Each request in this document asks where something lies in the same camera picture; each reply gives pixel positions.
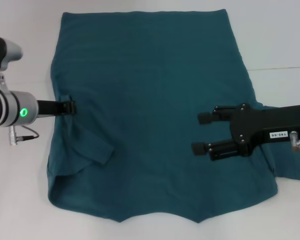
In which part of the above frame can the right wrist connector cable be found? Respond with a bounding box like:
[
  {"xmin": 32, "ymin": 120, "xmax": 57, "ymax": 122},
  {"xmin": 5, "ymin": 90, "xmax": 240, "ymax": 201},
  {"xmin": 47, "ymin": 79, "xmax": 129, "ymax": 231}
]
[{"xmin": 289, "ymin": 129, "xmax": 300, "ymax": 153}]

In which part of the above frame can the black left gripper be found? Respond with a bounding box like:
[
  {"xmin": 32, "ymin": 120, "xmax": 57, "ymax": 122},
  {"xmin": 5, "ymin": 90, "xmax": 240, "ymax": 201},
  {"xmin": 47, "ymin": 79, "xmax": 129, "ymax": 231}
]
[{"xmin": 36, "ymin": 99, "xmax": 77, "ymax": 119}]

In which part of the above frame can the teal blue t-shirt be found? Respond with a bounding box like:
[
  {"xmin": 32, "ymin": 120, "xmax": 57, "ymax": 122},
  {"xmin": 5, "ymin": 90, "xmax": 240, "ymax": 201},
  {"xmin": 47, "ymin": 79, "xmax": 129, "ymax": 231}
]
[{"xmin": 46, "ymin": 8, "xmax": 300, "ymax": 224}]

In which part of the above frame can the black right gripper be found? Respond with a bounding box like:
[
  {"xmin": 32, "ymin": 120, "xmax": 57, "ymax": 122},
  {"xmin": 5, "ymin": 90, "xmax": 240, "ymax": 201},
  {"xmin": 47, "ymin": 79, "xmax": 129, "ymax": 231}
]
[{"xmin": 197, "ymin": 102, "xmax": 300, "ymax": 158}]

